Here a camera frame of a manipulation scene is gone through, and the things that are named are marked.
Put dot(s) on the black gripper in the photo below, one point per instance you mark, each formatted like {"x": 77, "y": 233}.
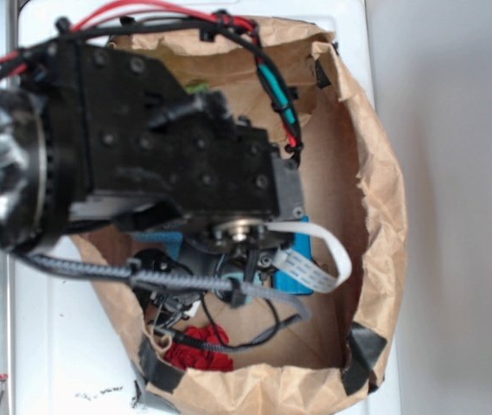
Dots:
{"x": 211, "y": 259}

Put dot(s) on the light blue cloth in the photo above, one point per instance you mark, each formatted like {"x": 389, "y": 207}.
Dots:
{"x": 232, "y": 276}

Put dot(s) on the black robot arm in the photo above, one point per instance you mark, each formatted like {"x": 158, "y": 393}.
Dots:
{"x": 92, "y": 137}

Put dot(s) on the blue wooden block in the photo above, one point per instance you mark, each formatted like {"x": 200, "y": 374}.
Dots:
{"x": 292, "y": 277}

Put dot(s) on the red crumpled paper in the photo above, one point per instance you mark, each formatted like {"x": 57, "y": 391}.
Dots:
{"x": 184, "y": 357}

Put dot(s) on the brown paper bag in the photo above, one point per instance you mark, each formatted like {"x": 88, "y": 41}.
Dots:
{"x": 353, "y": 186}

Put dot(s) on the green plush toy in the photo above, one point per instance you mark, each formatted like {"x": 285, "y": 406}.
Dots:
{"x": 199, "y": 87}

